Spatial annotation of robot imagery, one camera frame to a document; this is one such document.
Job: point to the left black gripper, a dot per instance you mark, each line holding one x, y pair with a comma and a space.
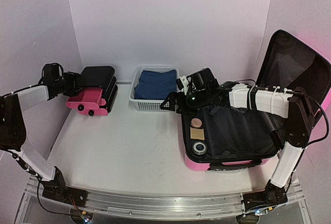
73, 77

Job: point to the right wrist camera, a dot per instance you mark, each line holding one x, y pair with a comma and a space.
184, 84

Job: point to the small green circuit board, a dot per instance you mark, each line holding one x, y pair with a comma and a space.
85, 217

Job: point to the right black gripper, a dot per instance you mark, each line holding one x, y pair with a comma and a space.
186, 112

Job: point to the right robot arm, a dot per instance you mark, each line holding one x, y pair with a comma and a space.
275, 190

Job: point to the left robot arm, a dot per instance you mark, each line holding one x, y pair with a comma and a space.
14, 140

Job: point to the blue item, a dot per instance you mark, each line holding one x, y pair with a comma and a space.
154, 85

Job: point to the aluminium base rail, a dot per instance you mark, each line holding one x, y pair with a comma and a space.
111, 207

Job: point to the white plastic mesh basket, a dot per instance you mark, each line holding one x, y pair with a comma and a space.
147, 104

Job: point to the round black tin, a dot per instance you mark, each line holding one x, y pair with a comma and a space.
199, 148

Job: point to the pink hard-shell suitcase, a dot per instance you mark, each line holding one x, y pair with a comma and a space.
284, 104

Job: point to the black pink drawer organizer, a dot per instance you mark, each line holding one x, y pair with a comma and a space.
97, 93

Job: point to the round pink compact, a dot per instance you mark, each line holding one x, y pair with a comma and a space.
196, 123

